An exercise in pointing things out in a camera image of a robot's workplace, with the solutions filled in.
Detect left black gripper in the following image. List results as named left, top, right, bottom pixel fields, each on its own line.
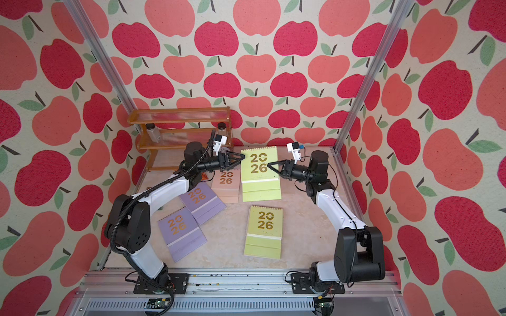
left=196, top=151, right=245, bottom=173

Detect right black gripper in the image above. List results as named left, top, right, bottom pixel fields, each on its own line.
left=269, top=161, right=314, bottom=185

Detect yellow-green calendar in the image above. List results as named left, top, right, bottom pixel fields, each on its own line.
left=244, top=205, right=283, bottom=259
left=241, top=146, right=282, bottom=202

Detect yellow-green calendar back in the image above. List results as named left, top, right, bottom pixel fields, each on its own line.
left=244, top=205, right=283, bottom=259

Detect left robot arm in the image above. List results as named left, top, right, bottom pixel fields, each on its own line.
left=104, top=140, right=245, bottom=283

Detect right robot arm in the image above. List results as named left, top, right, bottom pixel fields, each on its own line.
left=267, top=150, right=386, bottom=292

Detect pink calendar near shelf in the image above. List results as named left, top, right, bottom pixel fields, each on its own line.
left=211, top=169, right=241, bottom=204

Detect right glass spice jar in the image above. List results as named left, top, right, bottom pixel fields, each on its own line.
left=217, top=122, right=227, bottom=136

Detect glass spice jar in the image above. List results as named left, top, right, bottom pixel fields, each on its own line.
left=217, top=122, right=227, bottom=136
left=146, top=123, right=162, bottom=143

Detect purple calendar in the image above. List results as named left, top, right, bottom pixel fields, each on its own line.
left=179, top=182, right=226, bottom=225
left=158, top=208, right=207, bottom=262

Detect wooden three-tier shelf rack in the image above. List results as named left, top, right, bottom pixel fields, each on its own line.
left=128, top=107, right=233, bottom=171

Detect left glass spice jar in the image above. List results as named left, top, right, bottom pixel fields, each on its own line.
left=146, top=123, right=162, bottom=143

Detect purple calendar front left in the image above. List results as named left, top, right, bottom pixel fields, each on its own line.
left=158, top=208, right=207, bottom=262

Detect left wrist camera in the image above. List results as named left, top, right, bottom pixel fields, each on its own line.
left=213, top=134, right=229, bottom=155

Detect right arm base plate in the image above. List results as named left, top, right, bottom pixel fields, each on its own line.
left=286, top=272, right=345, bottom=296

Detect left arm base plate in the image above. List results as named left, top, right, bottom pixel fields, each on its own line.
left=133, top=273, right=189, bottom=295

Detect black corrugated cable hose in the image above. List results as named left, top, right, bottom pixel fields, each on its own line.
left=108, top=128, right=217, bottom=316

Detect front aluminium rail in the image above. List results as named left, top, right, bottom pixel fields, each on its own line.
left=63, top=269, right=409, bottom=315

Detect right aluminium frame post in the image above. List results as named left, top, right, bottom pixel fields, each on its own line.
left=333, top=0, right=415, bottom=154

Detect aluminium frame post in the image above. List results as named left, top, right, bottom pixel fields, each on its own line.
left=63, top=0, right=136, bottom=114
left=333, top=0, right=415, bottom=154

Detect left aluminium frame post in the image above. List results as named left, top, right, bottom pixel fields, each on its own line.
left=63, top=0, right=136, bottom=114

